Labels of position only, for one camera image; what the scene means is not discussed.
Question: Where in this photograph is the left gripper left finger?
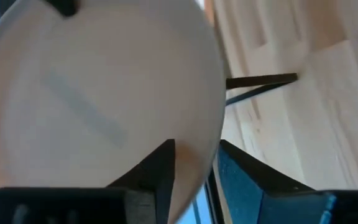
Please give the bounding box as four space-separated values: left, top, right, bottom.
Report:
105 138 177 224

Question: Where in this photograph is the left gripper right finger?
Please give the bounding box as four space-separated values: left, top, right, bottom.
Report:
217 139 334 224

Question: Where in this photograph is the cream plate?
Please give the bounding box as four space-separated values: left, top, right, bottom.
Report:
0 0 227 224

